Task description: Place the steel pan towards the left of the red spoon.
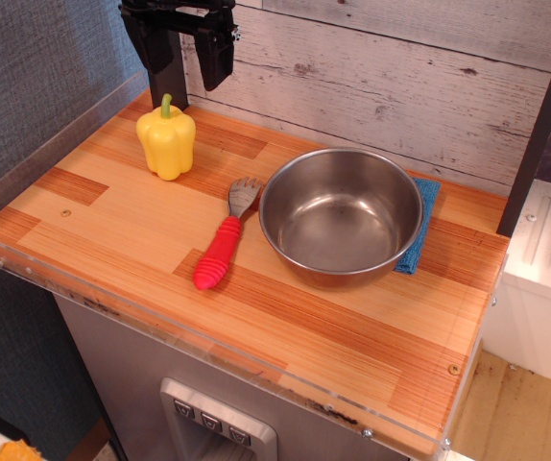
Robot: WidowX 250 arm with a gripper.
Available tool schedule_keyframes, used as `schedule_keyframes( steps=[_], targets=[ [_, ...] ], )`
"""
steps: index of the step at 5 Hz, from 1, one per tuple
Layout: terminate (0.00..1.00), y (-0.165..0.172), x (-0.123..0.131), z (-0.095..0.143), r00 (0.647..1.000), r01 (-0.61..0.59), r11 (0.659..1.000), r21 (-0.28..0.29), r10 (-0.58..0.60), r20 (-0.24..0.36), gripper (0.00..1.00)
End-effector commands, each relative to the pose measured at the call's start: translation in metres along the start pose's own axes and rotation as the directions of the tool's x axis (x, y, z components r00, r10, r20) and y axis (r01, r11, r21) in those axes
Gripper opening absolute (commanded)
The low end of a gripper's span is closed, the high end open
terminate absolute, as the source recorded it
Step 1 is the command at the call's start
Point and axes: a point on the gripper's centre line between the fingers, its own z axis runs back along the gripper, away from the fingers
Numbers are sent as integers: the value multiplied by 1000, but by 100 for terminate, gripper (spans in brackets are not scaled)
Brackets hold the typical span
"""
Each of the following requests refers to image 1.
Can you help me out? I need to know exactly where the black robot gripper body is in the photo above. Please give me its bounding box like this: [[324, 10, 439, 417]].
[[120, 1, 241, 41]]

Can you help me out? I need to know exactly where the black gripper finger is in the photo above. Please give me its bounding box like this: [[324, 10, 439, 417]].
[[122, 15, 174, 74], [195, 31, 234, 91]]

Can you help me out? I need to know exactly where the silver metal bowl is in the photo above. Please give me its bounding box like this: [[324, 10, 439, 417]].
[[259, 148, 424, 289]]

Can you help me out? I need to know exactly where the yellow plastic bell pepper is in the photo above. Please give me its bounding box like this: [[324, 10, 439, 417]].
[[135, 93, 197, 181]]

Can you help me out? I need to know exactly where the clear acrylic left guard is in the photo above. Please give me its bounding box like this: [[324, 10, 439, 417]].
[[0, 71, 148, 210]]

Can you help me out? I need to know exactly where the clear acrylic guard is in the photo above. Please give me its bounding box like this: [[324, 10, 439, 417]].
[[0, 224, 459, 460], [0, 71, 148, 210]]

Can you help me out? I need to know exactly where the blue cloth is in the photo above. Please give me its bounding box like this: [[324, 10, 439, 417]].
[[395, 178, 441, 275]]

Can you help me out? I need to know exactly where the clear acrylic front guard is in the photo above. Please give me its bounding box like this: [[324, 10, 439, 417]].
[[0, 224, 459, 460]]

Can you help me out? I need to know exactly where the grey toy fridge cabinet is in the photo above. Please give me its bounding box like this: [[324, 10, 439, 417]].
[[56, 296, 404, 460]]

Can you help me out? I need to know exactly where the silver dispenser button panel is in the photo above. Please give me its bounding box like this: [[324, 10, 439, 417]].
[[159, 377, 278, 460]]

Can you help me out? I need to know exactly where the yellow object bottom left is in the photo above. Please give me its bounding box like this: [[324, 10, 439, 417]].
[[0, 440, 43, 461]]

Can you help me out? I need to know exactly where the dark left frame post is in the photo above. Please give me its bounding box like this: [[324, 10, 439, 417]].
[[149, 31, 188, 109]]

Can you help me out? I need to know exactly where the dark frame post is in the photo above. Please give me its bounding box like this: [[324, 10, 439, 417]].
[[496, 79, 551, 237], [149, 31, 188, 109]]

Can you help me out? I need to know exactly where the red handled metal fork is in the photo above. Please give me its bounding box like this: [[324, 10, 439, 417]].
[[192, 178, 262, 290]]

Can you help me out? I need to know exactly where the dark right frame post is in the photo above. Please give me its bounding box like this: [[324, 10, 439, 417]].
[[496, 79, 551, 237]]

